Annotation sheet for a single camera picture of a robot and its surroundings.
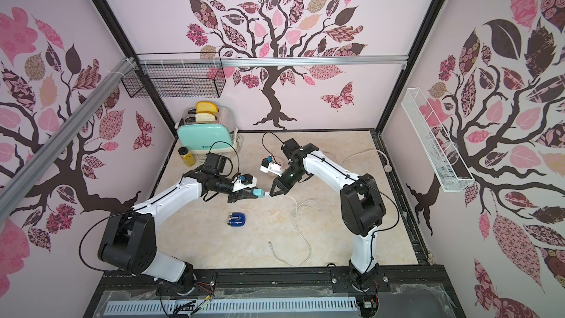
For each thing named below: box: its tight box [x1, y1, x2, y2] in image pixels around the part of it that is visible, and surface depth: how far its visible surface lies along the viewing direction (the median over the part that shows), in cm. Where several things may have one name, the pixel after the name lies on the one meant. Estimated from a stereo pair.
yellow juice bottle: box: [178, 145, 197, 168], surface depth 105 cm
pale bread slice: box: [194, 112, 217, 123], surface depth 102 cm
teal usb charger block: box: [253, 188, 266, 199], surface depth 81 cm
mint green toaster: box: [174, 106, 236, 155], surface depth 105 cm
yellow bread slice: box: [195, 100, 219, 115], surface depth 106 cm
